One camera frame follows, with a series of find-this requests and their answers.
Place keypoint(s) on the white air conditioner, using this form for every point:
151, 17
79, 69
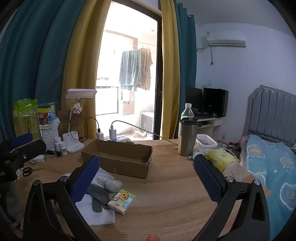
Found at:
224, 39

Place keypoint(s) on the black computer monitor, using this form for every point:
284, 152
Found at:
194, 97

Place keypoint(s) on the person's right hand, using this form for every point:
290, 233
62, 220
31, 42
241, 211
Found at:
153, 238

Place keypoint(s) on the white desk lamp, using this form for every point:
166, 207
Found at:
74, 146

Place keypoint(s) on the small white plug adapter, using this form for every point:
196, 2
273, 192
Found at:
40, 159

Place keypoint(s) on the hanging beige garment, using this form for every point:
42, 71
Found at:
146, 69

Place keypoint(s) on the white power strip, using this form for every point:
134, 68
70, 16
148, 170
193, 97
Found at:
121, 139

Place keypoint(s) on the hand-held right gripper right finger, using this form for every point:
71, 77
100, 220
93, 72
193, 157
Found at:
208, 180

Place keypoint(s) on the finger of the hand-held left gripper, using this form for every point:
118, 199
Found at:
31, 148
21, 140

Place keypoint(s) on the green white box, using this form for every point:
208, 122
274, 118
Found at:
45, 127

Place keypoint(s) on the tall white pill bottle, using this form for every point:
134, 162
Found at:
57, 144

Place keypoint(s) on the gray padded headboard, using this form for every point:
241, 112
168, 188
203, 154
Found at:
270, 113

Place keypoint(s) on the hanging light blue garment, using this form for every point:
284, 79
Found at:
130, 69

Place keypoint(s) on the white plastic container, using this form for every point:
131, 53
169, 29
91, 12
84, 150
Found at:
207, 140

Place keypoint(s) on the black door frame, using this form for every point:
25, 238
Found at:
158, 81

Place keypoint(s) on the wide teal curtain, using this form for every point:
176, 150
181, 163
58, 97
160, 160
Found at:
34, 58

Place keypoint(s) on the short white pill bottle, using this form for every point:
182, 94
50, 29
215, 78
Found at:
63, 149

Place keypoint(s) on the white woven plastic basket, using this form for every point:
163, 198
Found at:
49, 139

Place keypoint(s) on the white wall socket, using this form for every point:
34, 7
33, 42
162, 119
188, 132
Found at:
208, 83

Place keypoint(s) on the green snack package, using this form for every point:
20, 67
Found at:
25, 120

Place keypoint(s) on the yellow sponge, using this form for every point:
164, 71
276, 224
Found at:
220, 160

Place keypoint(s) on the blue packet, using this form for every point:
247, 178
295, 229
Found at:
50, 118

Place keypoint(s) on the white computer desk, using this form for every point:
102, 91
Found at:
212, 125

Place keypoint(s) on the blue printed blanket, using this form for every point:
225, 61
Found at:
270, 166

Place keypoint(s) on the narrow teal curtain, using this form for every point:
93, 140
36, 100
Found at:
186, 58

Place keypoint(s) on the narrow yellow curtain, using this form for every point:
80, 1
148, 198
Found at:
170, 69

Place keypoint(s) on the brown cardboard box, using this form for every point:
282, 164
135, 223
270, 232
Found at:
129, 167

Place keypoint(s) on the stainless steel tumbler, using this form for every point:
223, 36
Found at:
187, 139

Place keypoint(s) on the white balcony appliance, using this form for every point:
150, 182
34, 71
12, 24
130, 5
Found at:
146, 122

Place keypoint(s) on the black computer case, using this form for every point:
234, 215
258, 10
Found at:
215, 102

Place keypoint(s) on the clear plastic bag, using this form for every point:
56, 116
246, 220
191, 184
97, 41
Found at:
55, 122

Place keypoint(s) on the cartoon printed tissue pack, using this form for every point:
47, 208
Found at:
122, 200

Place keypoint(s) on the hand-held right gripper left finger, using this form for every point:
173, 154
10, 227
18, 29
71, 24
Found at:
86, 178

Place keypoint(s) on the yellow lidded can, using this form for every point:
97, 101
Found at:
44, 114

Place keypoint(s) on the clear plastic water bottle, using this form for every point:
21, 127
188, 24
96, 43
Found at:
187, 113

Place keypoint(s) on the black rectangular device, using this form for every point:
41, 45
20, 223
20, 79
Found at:
53, 153

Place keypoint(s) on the white paper towel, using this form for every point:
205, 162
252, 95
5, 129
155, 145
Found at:
99, 216

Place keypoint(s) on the wide yellow curtain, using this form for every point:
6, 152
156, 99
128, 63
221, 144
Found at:
85, 58

